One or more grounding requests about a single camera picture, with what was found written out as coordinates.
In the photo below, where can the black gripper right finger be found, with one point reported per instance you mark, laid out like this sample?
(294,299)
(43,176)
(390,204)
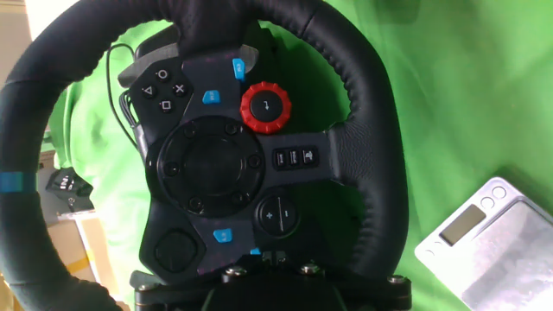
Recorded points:
(371,293)

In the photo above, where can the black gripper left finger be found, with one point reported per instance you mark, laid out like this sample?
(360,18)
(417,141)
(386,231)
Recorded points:
(173,298)

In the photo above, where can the black leather steering wheel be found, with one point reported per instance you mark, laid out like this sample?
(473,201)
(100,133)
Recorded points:
(371,151)

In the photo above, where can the black steering wheel base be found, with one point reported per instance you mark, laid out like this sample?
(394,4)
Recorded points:
(302,56)

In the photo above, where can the silver digital scale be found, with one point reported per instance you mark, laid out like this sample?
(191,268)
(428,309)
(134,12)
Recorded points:
(497,259)

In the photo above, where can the black clamp with white print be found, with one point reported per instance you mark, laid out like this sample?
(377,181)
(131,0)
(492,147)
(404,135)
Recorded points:
(69,185)

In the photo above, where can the green cloth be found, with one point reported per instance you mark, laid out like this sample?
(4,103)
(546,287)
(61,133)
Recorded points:
(466,86)

